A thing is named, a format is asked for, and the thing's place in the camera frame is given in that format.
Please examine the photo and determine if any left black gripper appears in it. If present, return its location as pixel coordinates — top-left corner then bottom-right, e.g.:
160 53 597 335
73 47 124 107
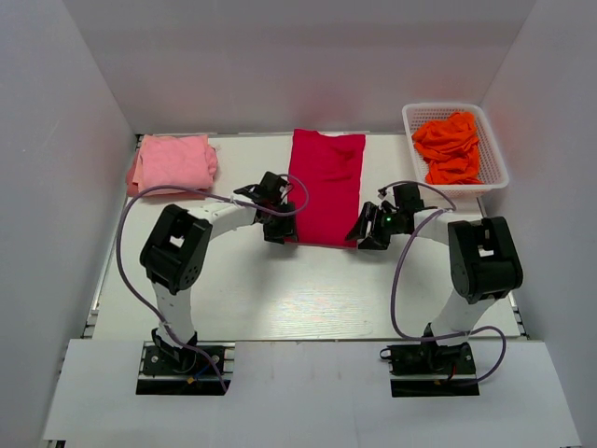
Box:
261 200 299 244

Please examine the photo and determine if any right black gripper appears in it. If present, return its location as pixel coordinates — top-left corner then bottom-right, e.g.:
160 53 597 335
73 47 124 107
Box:
345 202 402 250

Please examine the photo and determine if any crimson red t shirt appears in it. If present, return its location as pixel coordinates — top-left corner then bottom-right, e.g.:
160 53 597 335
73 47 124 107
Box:
288 129 366 248

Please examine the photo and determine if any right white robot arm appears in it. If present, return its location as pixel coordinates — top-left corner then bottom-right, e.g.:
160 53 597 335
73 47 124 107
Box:
345 181 523 372

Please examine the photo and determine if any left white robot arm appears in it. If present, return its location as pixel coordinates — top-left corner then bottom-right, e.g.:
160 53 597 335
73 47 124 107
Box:
140 172 298 372

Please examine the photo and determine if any folded pink t shirt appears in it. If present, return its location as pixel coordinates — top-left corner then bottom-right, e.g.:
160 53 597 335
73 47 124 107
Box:
125 134 218 197

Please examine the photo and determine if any orange t shirt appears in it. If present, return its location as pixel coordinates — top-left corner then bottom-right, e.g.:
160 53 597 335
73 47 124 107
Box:
412 112 482 185

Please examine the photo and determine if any white plastic basket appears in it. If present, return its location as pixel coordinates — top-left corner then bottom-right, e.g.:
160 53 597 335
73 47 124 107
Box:
402 103 508 197

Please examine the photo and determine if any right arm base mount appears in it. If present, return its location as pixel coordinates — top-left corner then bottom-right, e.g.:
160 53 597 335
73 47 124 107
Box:
380 343 479 398

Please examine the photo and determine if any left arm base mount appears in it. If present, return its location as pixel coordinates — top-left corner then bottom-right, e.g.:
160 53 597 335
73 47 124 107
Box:
135 343 226 397

